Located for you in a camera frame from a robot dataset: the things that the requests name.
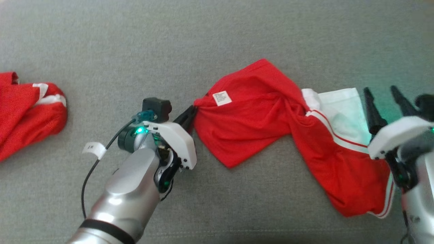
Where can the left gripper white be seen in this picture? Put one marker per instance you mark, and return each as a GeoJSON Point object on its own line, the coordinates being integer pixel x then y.
{"type": "Point", "coordinates": [176, 139]}

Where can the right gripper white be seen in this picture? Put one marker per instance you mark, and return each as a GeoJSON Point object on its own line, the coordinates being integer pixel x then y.
{"type": "Point", "coordinates": [396, 134]}

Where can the red white striped sports garment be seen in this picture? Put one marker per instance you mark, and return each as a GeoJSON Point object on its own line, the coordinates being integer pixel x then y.
{"type": "Point", "coordinates": [23, 115]}
{"type": "Point", "coordinates": [264, 118]}

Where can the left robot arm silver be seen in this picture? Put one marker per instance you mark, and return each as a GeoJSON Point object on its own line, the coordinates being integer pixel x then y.
{"type": "Point", "coordinates": [132, 189]}

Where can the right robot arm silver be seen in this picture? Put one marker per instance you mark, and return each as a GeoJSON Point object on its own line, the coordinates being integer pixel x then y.
{"type": "Point", "coordinates": [423, 189]}

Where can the grey sofa seat cushion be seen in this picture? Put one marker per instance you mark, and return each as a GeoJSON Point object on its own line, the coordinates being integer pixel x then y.
{"type": "Point", "coordinates": [237, 34]}

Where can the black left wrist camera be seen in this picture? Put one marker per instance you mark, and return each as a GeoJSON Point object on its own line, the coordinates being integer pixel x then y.
{"type": "Point", "coordinates": [156, 106]}

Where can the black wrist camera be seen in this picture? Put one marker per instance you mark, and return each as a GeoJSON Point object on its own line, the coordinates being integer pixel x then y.
{"type": "Point", "coordinates": [156, 106]}
{"type": "Point", "coordinates": [425, 106]}

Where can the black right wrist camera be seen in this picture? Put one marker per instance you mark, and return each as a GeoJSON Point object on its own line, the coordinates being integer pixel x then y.
{"type": "Point", "coordinates": [425, 106]}

